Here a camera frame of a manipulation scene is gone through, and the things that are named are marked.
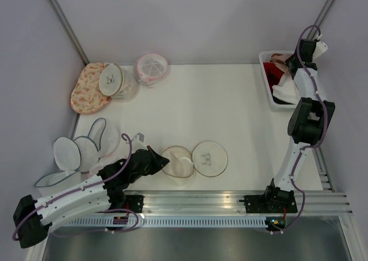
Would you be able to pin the beige round mesh laundry bag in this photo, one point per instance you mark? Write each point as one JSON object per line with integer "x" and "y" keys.
{"x": 208, "y": 159}

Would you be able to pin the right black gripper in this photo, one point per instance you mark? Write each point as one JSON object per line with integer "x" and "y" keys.
{"x": 289, "y": 59}

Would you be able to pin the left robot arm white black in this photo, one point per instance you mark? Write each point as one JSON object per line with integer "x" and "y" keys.
{"x": 35, "y": 219}

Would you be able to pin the white grey-trimmed mesh laundry bag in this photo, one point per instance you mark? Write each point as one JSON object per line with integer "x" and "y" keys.
{"x": 81, "y": 154}

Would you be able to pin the pink lace bra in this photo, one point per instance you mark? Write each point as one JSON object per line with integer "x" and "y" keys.
{"x": 279, "y": 60}

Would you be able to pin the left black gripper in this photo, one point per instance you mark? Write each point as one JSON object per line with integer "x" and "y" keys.
{"x": 158, "y": 162}

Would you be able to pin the red garment in basket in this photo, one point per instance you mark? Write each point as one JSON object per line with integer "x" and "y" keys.
{"x": 273, "y": 74}

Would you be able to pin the beige cylindrical mesh laundry bag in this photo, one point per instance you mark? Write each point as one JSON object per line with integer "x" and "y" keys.
{"x": 118, "y": 83}

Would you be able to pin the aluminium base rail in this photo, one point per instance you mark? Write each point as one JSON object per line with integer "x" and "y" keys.
{"x": 221, "y": 203}

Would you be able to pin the white plastic basket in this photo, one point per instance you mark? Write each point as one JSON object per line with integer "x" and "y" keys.
{"x": 307, "y": 83}

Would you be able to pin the white slotted cable duct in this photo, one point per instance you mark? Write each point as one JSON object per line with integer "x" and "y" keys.
{"x": 162, "y": 221}

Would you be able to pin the pink trimmed mesh laundry bag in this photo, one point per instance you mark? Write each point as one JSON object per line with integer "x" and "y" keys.
{"x": 150, "y": 69}

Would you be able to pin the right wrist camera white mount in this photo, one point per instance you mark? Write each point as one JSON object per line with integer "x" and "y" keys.
{"x": 321, "y": 47}

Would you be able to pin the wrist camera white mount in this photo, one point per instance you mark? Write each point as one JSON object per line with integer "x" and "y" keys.
{"x": 138, "y": 142}
{"x": 321, "y": 47}

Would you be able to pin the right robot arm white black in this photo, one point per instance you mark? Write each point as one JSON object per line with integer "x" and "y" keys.
{"x": 307, "y": 128}

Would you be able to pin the floral peach laundry bag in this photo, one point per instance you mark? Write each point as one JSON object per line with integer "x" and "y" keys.
{"x": 86, "y": 97}

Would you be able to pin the white bra in basket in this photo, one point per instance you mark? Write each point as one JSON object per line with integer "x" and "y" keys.
{"x": 286, "y": 90}

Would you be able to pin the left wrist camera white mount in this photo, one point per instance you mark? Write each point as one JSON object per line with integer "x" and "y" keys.
{"x": 138, "y": 142}

